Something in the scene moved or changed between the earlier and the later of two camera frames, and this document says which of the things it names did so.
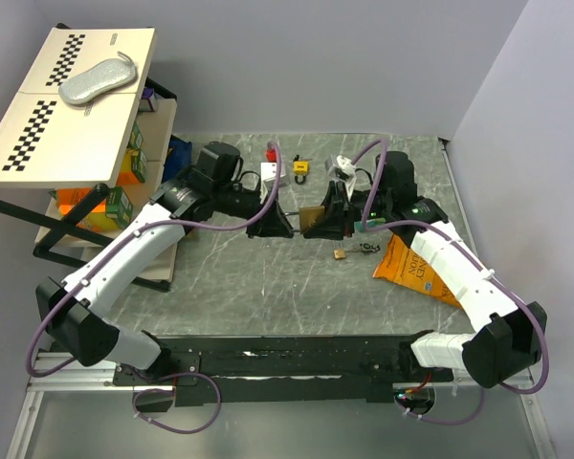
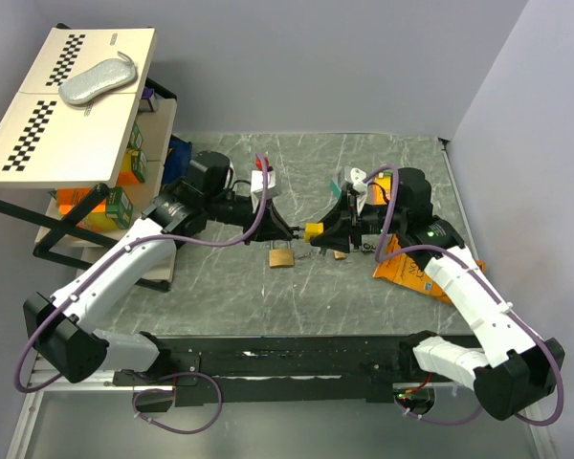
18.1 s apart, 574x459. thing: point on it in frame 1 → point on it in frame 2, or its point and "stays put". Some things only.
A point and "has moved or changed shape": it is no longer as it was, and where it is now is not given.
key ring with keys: (365, 247) stays put
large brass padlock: (308, 215) → (281, 257)
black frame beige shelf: (74, 222) stays put
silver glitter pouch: (104, 75) stays put
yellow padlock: (300, 169) has moved or changed shape
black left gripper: (273, 223) stays put
